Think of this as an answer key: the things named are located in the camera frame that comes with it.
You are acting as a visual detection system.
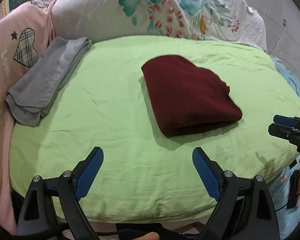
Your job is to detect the dark red knit sweater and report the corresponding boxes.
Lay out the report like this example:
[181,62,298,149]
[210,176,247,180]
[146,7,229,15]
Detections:
[141,55,243,137]

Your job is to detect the person left hand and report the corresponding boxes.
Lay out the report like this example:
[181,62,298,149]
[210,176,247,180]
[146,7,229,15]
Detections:
[118,231,160,240]

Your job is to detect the light blue patterned bedding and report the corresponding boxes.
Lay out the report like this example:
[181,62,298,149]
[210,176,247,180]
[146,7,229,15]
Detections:
[266,57,300,239]

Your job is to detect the grey folded towel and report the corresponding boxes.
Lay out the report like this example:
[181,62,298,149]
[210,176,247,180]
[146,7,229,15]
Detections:
[5,37,92,127]

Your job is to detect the light green bed sheet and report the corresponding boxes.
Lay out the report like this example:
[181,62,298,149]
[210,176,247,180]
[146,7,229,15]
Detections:
[10,36,300,223]

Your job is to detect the white floral quilt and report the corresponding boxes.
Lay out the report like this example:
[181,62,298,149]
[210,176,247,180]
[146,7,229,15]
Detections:
[52,0,267,50]

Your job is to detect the pink heart print pillow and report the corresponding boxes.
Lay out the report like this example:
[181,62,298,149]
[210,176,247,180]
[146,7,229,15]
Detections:
[0,0,57,234]

